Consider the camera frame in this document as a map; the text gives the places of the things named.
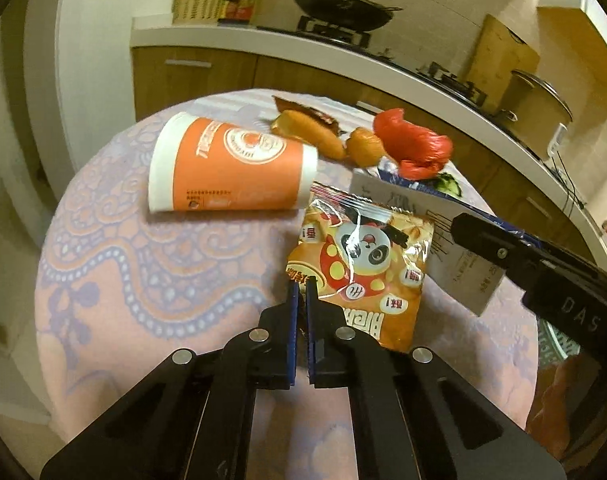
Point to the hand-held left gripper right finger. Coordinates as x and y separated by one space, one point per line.
311 320

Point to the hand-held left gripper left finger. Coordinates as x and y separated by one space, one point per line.
292 320

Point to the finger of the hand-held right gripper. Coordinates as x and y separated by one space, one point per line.
483 240

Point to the pale green perforated wastebasket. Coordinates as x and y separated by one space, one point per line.
556 342

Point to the white printed paper sheet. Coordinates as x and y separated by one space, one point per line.
453 280

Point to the blue printed plastic package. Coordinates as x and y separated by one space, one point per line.
448 185

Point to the orange panda snack packet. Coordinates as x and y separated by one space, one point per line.
363 260

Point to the red plastic bag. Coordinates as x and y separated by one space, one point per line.
408 145

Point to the orange paper cup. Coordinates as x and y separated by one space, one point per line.
223 170

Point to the white plastic device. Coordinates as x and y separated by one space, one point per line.
558 142

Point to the beige rice cooker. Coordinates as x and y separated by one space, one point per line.
528 115

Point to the glass pot lid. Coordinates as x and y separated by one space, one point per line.
543 90

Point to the wooden cutting board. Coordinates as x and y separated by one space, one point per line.
498 55

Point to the orange bread roll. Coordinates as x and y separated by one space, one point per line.
308 132

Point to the brown snack wrapper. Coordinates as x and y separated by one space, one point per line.
303 106

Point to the black gas hob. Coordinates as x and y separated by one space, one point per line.
333 35

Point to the black wok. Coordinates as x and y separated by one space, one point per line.
343 12

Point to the red seasoning box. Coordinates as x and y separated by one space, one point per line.
233 11

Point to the wicker basket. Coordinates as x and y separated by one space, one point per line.
198 2

